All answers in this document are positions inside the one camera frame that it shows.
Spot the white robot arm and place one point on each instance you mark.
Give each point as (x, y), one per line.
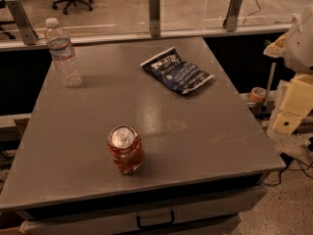
(296, 48)

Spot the blue chip bag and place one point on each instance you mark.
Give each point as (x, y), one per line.
(177, 75)

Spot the red soda can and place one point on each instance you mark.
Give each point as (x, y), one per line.
(125, 145)

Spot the roll of tan tape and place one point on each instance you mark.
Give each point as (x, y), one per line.
(257, 94)

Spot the clear plastic water bottle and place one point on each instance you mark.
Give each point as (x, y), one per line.
(62, 52)

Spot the grey table drawer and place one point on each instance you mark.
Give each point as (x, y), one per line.
(215, 214)

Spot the middle metal glass bracket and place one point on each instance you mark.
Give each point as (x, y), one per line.
(154, 13)

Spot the metal glass bracket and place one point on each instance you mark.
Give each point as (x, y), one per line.
(154, 13)
(28, 35)
(231, 20)

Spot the black drawer handle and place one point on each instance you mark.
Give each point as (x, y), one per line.
(155, 220)

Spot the right metal glass bracket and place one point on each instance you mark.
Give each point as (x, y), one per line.
(231, 20)

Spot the left metal glass bracket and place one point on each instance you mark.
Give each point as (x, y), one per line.
(28, 35)

